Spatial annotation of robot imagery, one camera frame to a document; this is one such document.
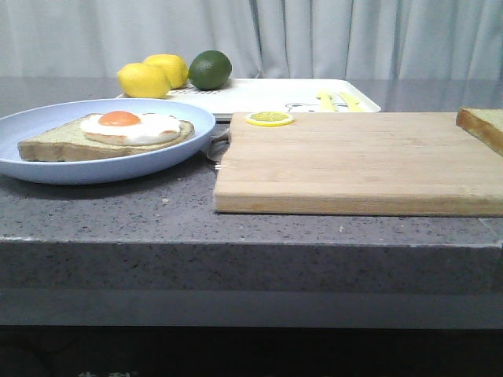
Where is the light blue plate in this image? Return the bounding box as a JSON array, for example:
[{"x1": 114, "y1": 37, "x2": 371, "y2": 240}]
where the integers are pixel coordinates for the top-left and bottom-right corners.
[{"x1": 1, "y1": 98, "x2": 216, "y2": 185}]

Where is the bread slice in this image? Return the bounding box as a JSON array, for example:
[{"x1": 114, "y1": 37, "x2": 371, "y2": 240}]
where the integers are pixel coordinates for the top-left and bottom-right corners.
[
  {"x1": 456, "y1": 108, "x2": 503, "y2": 156},
  {"x1": 17, "y1": 113, "x2": 195, "y2": 162}
]

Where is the white bear tray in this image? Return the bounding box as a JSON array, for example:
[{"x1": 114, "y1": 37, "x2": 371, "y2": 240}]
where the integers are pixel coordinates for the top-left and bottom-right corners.
[{"x1": 115, "y1": 78, "x2": 382, "y2": 122}]

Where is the lemon slice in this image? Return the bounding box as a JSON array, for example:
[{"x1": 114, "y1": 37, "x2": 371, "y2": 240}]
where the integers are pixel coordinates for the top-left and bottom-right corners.
[{"x1": 245, "y1": 112, "x2": 294, "y2": 127}]

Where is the wooden cutting board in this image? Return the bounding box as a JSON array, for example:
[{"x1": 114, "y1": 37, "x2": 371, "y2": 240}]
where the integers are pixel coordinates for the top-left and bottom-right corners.
[{"x1": 214, "y1": 112, "x2": 502, "y2": 217}]

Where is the yellow plastic fork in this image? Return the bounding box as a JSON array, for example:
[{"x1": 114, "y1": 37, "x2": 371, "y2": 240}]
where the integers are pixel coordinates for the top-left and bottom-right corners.
[{"x1": 317, "y1": 90, "x2": 338, "y2": 112}]

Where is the green lime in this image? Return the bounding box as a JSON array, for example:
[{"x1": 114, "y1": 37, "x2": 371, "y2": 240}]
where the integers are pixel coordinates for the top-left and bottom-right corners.
[{"x1": 189, "y1": 50, "x2": 233, "y2": 90}]

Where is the yellow plastic knife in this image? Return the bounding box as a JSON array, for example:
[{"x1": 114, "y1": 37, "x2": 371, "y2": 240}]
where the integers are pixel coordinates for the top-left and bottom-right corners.
[{"x1": 339, "y1": 92, "x2": 365, "y2": 112}]

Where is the rear yellow lemon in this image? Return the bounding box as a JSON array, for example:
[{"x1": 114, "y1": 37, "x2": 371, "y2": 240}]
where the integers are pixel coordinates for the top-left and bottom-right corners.
[{"x1": 143, "y1": 53, "x2": 189, "y2": 89}]

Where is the yellow lemon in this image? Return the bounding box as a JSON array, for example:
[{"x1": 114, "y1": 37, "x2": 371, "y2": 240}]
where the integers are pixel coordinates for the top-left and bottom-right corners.
[
  {"x1": 117, "y1": 63, "x2": 171, "y2": 99},
  {"x1": 143, "y1": 53, "x2": 189, "y2": 89}
]

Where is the fried egg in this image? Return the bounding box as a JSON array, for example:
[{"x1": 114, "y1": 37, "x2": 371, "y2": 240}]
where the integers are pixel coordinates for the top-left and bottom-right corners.
[{"x1": 80, "y1": 111, "x2": 181, "y2": 146}]

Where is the grey white curtain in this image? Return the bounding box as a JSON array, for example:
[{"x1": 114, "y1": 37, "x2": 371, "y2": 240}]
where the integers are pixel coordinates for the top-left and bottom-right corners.
[{"x1": 1, "y1": 1, "x2": 502, "y2": 79}]

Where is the front yellow lemon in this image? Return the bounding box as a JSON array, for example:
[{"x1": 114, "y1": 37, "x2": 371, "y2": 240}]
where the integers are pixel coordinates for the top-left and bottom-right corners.
[{"x1": 117, "y1": 63, "x2": 171, "y2": 99}]

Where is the metal cutting board handle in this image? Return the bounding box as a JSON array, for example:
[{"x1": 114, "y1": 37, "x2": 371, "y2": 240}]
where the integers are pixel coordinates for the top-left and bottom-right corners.
[{"x1": 205, "y1": 130, "x2": 230, "y2": 170}]

